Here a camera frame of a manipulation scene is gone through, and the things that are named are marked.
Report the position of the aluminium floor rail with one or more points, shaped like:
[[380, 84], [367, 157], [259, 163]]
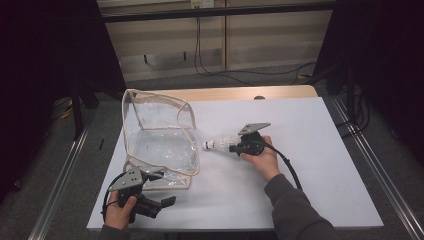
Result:
[[396, 200], [57, 190]]

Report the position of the black horizontal frame bar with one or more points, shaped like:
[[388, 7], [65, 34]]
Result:
[[216, 12]]

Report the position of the clear plastic bag beige trim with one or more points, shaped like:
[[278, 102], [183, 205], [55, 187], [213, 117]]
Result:
[[160, 150]]

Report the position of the dark round table grommet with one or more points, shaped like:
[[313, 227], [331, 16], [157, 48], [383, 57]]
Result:
[[259, 97]]

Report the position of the black curtain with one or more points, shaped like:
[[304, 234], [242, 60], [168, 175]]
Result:
[[40, 66], [393, 50]]

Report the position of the person's right hand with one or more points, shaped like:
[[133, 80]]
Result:
[[266, 163]]

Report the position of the white feather shuttlecock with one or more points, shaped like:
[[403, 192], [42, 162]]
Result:
[[226, 141], [209, 144]]

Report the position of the beige cabinet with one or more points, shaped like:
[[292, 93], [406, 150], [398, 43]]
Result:
[[266, 40]]

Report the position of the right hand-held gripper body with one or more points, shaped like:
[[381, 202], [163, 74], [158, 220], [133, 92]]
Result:
[[255, 145]]

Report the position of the small black stick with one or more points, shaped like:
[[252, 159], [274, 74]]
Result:
[[101, 144]]

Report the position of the person's left hand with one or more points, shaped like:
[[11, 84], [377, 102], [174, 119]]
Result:
[[116, 214]]

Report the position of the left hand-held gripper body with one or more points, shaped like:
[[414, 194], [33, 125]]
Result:
[[130, 179]]

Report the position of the white tabletop board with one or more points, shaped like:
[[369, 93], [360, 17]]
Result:
[[300, 116]]

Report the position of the white wall socket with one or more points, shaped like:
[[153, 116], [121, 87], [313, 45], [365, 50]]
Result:
[[205, 3]]

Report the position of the black metal stand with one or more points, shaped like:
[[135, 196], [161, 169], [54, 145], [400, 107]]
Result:
[[77, 113]]

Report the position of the wooden table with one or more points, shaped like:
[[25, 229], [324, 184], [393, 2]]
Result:
[[233, 93]]

